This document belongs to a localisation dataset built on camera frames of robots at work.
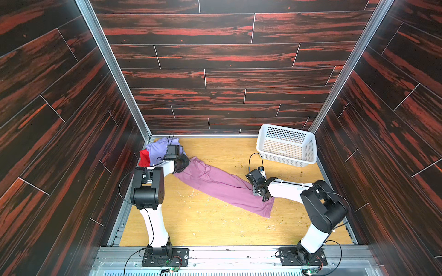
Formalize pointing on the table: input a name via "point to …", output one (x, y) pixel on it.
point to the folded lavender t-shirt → (157, 150)
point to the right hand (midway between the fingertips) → (264, 185)
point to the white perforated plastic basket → (286, 146)
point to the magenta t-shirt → (227, 186)
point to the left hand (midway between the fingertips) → (190, 160)
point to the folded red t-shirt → (144, 158)
